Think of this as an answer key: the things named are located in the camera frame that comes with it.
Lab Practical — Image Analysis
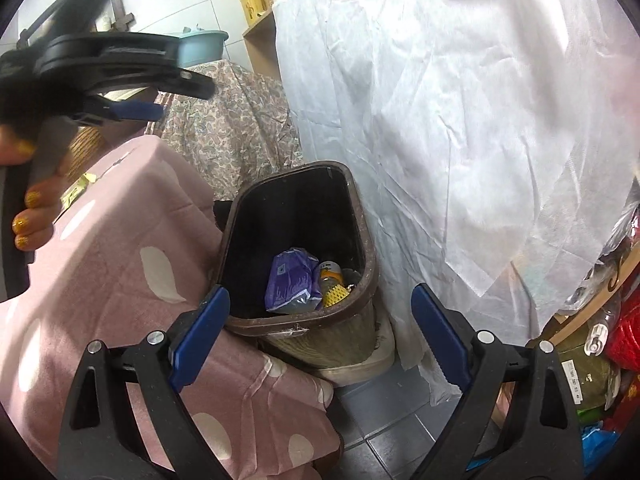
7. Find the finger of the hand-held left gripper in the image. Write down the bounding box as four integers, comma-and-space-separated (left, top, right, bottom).
37, 32, 217, 101
70, 97, 166, 128

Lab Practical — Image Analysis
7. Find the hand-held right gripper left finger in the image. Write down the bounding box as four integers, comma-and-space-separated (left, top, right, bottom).
57, 284, 232, 480

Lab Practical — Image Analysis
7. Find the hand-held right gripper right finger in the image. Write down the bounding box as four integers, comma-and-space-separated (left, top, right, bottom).
411, 282, 586, 480

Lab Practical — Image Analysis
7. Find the purple plastic bag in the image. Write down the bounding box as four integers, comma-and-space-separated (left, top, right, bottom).
265, 247, 323, 313

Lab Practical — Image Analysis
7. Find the yellow tin can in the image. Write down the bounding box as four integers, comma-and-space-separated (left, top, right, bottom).
317, 260, 345, 291

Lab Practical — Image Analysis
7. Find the brown trash bin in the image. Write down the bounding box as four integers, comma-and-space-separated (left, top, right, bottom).
215, 160, 378, 367

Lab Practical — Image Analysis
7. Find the person's left hand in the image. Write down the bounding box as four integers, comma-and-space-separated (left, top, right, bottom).
0, 125, 68, 251

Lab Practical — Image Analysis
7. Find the light blue plastic basin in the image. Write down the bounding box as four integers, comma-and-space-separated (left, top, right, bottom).
172, 29, 230, 66

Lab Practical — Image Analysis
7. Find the wicker basket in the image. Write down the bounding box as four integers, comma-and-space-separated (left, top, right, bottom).
67, 125, 108, 181

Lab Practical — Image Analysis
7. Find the beige plastic stand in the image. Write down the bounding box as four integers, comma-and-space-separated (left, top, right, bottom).
317, 310, 396, 387

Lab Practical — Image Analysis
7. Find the small yellow peel piece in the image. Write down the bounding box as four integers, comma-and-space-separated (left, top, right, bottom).
60, 172, 98, 211

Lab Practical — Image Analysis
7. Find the paisley patterned cloth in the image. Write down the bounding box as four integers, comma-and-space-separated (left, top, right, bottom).
142, 60, 306, 201

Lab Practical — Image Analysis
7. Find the wooden cabinet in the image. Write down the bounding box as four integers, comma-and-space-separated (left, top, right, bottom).
242, 7, 283, 81

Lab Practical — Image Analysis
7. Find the pink polka dot tablecloth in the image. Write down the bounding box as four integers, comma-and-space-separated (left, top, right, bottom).
0, 135, 343, 480

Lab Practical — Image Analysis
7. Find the olive green sack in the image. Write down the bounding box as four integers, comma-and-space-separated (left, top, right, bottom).
557, 340, 621, 411

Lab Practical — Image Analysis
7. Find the clear bottle with white cap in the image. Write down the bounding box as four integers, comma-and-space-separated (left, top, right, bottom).
582, 310, 631, 356

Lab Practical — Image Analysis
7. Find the red bag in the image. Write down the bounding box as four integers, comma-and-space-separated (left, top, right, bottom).
605, 305, 640, 386

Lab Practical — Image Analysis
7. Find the blue plastic bag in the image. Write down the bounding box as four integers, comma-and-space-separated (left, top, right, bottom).
582, 422, 621, 476

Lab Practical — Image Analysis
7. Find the white fabric cover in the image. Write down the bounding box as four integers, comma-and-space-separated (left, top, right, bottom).
272, 0, 640, 406

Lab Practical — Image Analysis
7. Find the dark wooden wall shelf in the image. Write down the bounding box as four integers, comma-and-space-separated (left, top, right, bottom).
100, 0, 137, 31

